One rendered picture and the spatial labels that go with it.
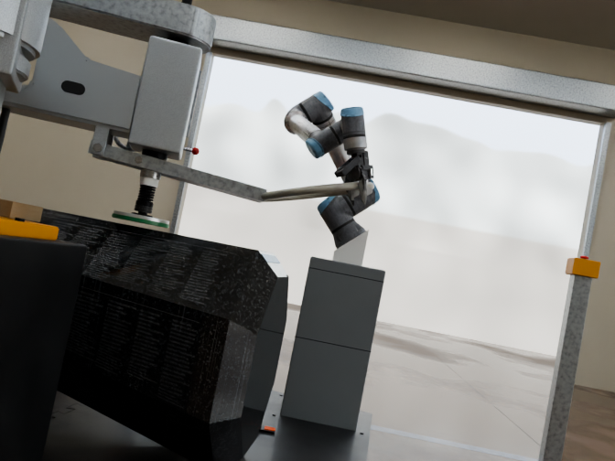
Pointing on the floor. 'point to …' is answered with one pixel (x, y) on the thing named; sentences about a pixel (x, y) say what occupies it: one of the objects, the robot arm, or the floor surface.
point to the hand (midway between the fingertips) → (357, 201)
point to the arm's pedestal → (333, 343)
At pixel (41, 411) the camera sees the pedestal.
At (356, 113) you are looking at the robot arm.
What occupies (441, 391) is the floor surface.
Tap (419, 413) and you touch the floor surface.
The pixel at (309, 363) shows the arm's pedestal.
